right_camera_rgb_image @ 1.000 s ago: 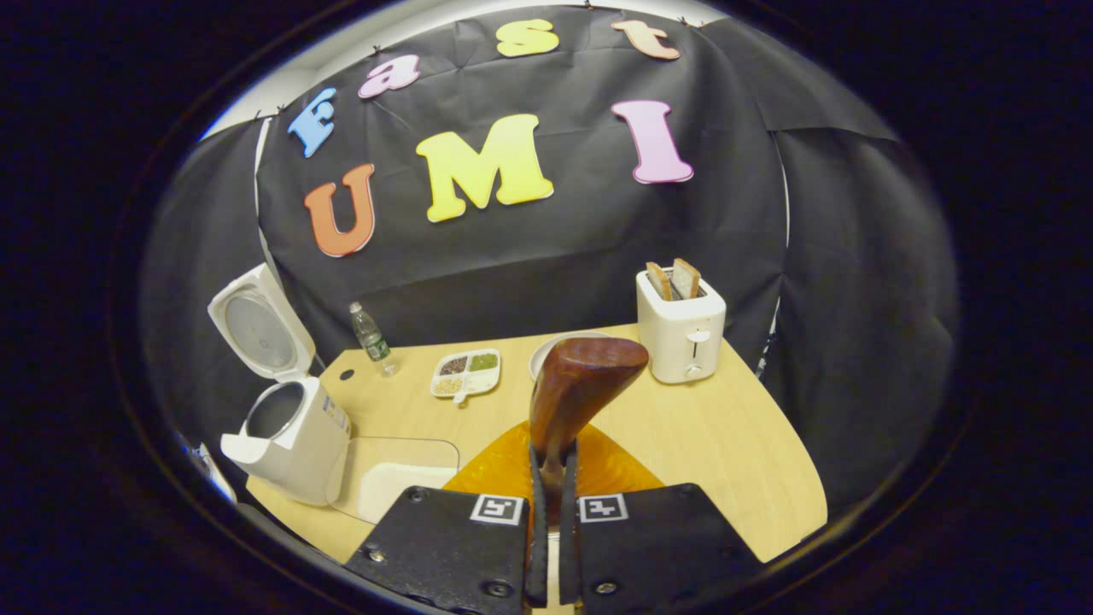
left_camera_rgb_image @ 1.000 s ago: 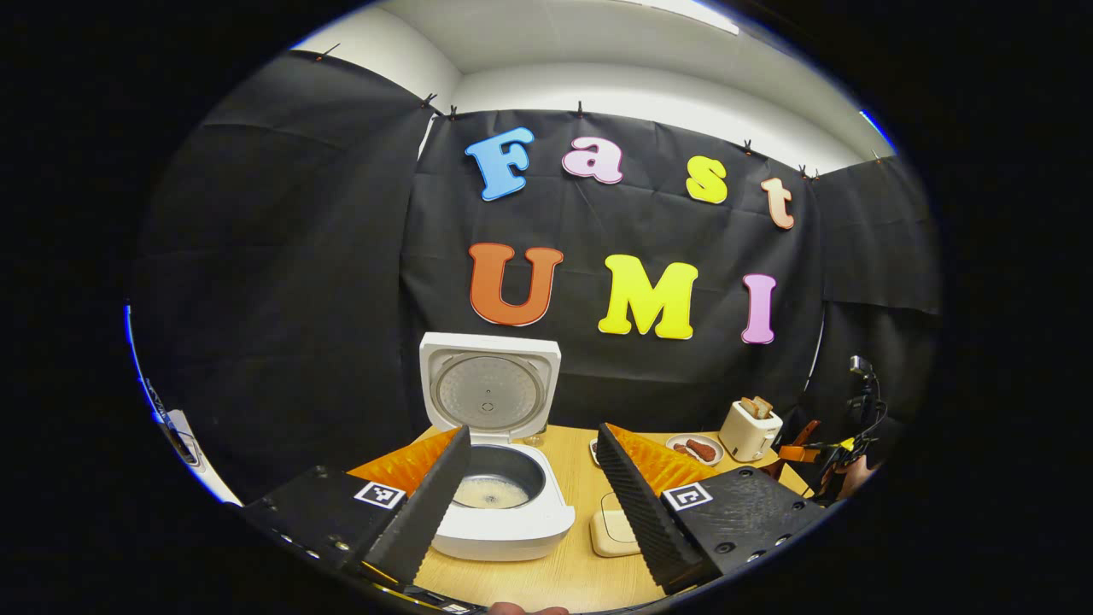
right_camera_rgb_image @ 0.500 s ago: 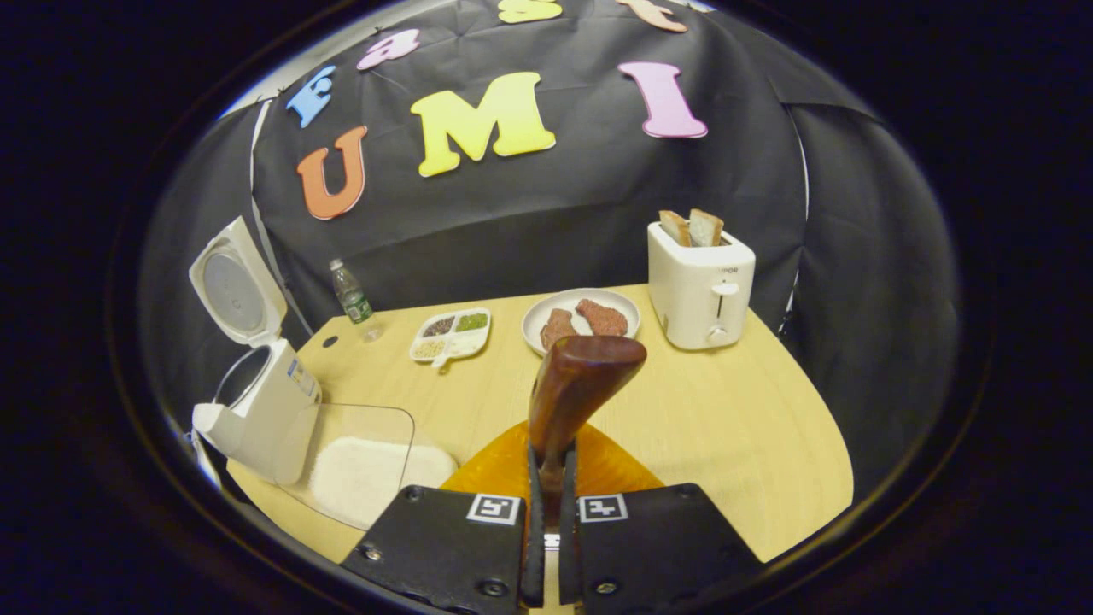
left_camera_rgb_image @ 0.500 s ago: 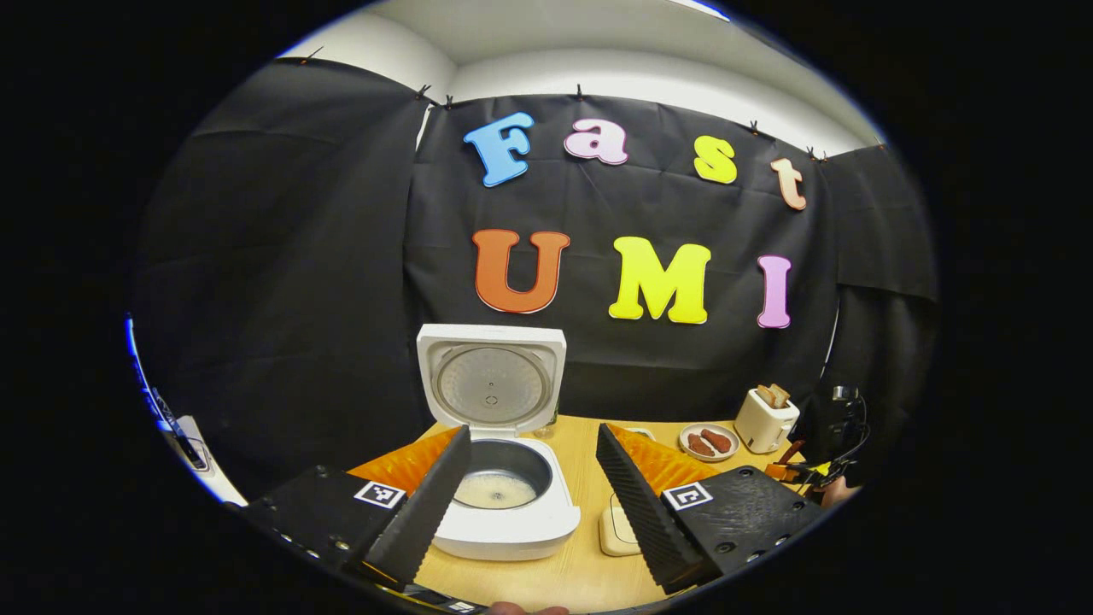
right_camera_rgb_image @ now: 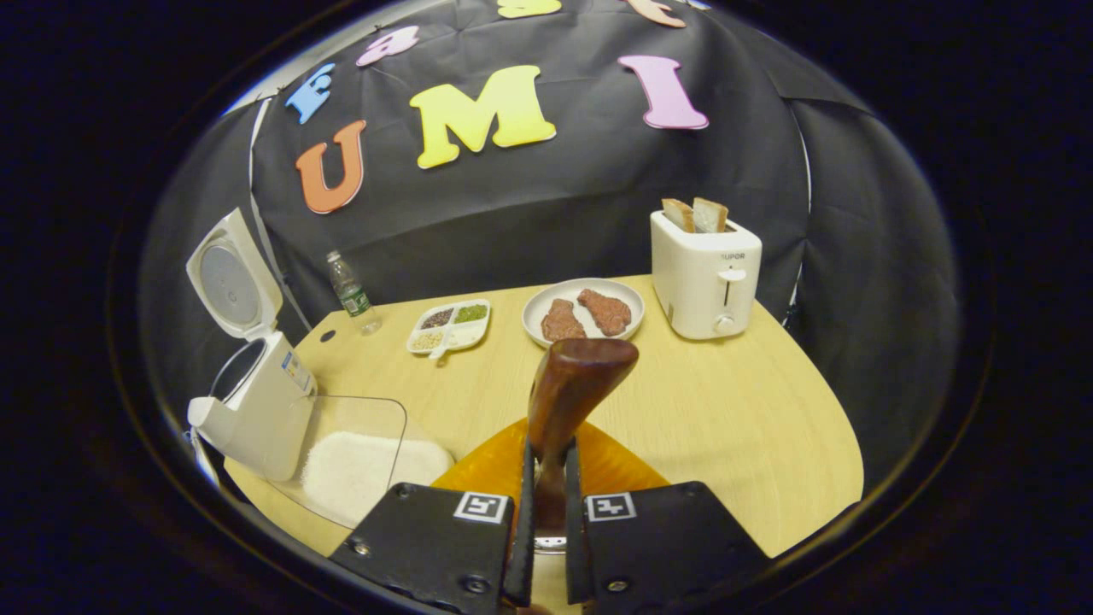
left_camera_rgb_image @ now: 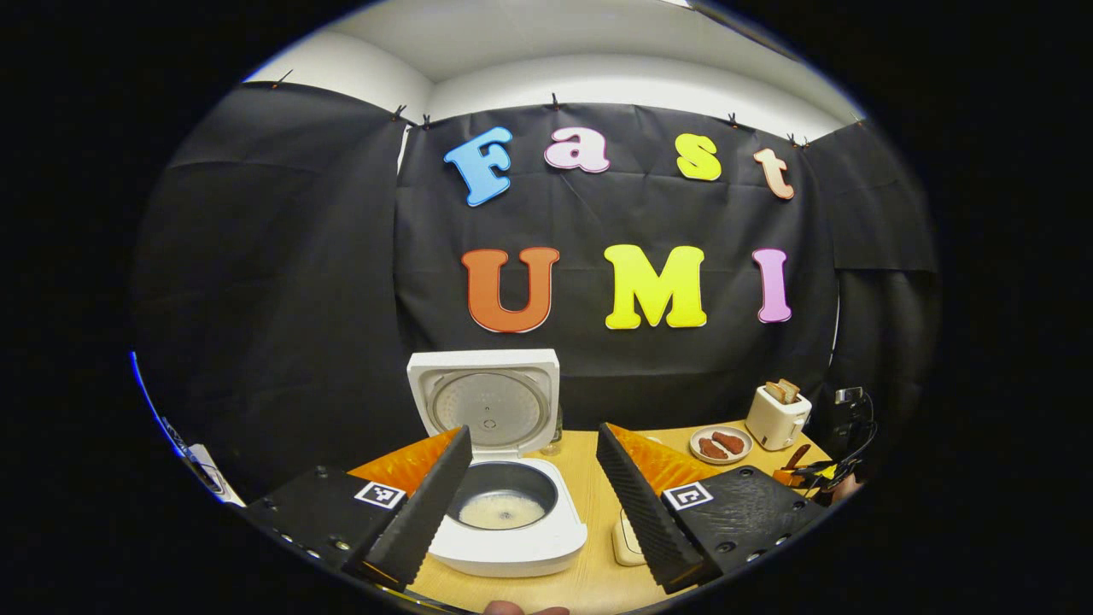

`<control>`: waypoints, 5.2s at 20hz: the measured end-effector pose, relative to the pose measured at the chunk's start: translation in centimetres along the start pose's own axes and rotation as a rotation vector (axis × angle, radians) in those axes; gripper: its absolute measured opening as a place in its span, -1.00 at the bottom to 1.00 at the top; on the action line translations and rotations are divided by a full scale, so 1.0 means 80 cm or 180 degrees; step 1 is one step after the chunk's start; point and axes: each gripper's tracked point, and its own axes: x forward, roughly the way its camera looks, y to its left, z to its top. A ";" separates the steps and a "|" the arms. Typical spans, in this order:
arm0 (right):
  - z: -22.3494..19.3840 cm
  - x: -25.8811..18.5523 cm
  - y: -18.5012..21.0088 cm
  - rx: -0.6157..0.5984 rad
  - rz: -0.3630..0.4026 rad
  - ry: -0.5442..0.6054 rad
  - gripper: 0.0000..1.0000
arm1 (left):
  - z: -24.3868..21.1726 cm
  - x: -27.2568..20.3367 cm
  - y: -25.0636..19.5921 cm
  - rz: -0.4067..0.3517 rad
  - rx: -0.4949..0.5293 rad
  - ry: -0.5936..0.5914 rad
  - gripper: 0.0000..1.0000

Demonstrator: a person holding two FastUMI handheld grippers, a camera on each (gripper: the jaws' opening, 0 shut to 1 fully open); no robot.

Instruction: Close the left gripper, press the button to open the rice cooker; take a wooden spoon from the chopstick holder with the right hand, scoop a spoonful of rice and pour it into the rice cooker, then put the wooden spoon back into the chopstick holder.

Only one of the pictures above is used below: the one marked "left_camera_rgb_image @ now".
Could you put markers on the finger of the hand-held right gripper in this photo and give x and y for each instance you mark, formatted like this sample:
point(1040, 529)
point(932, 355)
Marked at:
point(790, 477)

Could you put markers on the row of black cloth clips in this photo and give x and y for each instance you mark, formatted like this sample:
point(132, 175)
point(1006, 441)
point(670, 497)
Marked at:
point(555, 102)

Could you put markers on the toast slice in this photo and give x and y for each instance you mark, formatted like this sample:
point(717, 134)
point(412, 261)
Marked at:
point(790, 389)
point(775, 391)

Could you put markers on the round white plate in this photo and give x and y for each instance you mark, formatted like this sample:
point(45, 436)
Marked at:
point(741, 453)

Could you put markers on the brown wooden spoon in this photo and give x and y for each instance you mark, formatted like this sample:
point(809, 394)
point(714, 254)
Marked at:
point(798, 457)

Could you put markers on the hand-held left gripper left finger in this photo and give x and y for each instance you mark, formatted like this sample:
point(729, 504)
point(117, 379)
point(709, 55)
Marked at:
point(427, 512)

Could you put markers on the black backdrop cloth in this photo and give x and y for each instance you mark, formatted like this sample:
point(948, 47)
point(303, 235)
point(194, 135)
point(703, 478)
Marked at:
point(299, 256)

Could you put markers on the white rice cooker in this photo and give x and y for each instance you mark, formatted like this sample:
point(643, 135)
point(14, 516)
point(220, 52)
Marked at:
point(512, 551)

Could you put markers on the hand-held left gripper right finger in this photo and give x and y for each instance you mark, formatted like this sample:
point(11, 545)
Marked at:
point(640, 512)

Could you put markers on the white toaster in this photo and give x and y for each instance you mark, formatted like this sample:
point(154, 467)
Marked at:
point(773, 423)

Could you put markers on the brown meat piece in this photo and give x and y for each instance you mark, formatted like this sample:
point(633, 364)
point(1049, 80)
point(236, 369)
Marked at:
point(730, 442)
point(711, 448)

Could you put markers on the clear container of rice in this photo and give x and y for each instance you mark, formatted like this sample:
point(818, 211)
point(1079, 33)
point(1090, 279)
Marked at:
point(628, 542)

